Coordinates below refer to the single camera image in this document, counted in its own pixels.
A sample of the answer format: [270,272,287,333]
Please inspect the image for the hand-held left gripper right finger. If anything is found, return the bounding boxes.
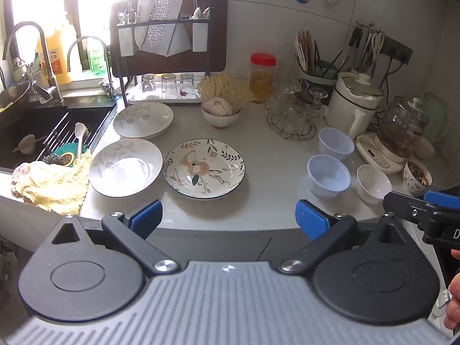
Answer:
[279,199,414,273]

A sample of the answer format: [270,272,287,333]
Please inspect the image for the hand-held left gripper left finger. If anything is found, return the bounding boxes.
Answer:
[50,199,181,274]

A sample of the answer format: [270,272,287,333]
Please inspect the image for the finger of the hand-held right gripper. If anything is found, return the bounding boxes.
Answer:
[424,190,460,207]
[383,191,437,225]

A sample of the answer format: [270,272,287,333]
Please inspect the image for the white ceramic bowl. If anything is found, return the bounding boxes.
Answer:
[356,164,392,205]

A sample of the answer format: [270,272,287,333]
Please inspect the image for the pale blue plastic bowl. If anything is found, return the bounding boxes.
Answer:
[318,127,356,162]
[307,154,351,198]

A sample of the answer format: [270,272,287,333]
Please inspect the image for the floral rabbit pattern plate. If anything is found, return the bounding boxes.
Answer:
[163,139,246,199]

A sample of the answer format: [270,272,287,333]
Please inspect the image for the person's right hand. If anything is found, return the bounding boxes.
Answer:
[445,273,460,331]

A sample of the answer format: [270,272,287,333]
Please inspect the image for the speckled bowl with grains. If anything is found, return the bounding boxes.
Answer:
[402,160,433,197]

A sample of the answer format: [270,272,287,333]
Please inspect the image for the glass electric kettle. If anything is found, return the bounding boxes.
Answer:
[355,97,432,175]

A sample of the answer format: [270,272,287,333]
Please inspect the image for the pale green container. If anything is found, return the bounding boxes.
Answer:
[420,91,454,145]

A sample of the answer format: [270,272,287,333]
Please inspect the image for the yellow knitted dishcloth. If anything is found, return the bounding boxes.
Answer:
[10,149,93,217]

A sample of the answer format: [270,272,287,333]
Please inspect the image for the white spoon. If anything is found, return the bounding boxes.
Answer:
[73,122,87,161]

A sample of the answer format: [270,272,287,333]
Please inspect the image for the white electric cooking pot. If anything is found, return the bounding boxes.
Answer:
[325,72,385,139]

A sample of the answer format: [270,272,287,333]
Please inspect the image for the white drip tray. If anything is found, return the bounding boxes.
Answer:
[125,89,202,106]

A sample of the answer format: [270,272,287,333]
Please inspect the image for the roll-up sink drying rack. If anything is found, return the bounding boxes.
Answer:
[42,111,109,156]

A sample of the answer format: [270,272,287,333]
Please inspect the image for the bowl of garlic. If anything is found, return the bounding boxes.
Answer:
[201,97,241,129]

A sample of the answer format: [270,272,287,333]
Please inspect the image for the black dish rack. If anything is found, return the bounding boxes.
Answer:
[110,0,213,107]

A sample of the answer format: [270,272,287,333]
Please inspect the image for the clear drinking glass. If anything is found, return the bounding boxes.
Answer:
[161,73,179,98]
[141,73,157,95]
[179,72,197,96]

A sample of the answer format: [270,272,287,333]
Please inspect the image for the green white utensil holder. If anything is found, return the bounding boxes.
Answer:
[298,59,348,87]

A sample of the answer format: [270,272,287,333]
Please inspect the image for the red lid plastic jar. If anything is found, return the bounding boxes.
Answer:
[249,53,277,104]

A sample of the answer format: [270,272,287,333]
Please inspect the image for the chrome kitchen faucet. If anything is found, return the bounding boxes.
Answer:
[67,35,118,101]

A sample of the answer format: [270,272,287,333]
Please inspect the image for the bundle of dried noodles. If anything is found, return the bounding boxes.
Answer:
[197,73,254,109]

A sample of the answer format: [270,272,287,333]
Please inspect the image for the black kitchen sink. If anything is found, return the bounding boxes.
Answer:
[0,95,118,174]

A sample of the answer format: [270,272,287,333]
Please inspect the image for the hanging kitchen utensils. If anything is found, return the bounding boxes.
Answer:
[346,21,382,77]

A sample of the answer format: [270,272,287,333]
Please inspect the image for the bundle of chopsticks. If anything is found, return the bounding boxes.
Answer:
[294,30,323,76]

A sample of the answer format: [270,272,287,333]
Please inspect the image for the green bottle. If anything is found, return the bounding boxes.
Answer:
[87,37,109,73]

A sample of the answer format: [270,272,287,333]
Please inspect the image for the white cutlery holder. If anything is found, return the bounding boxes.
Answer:
[192,17,209,53]
[117,24,137,58]

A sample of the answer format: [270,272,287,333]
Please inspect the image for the stainless steel bowl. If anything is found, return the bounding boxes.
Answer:
[0,80,31,114]

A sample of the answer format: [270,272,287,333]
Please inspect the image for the orange detergent bottle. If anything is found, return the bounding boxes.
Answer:
[37,19,78,85]

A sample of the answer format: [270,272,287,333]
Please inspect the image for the grey patterned board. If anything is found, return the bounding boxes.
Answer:
[138,0,192,58]

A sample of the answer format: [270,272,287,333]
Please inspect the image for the dark kitchen faucet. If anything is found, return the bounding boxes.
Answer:
[2,21,64,104]

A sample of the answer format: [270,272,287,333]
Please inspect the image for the window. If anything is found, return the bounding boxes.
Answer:
[7,0,192,80]

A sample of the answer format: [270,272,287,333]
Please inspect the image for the wire rack of glass cups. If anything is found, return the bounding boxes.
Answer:
[265,78,328,139]

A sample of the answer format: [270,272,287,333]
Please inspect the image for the dark wall socket rail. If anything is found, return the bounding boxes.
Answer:
[382,37,414,66]

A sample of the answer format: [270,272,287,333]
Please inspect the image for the white handled scissors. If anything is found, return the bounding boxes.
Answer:
[370,30,386,60]

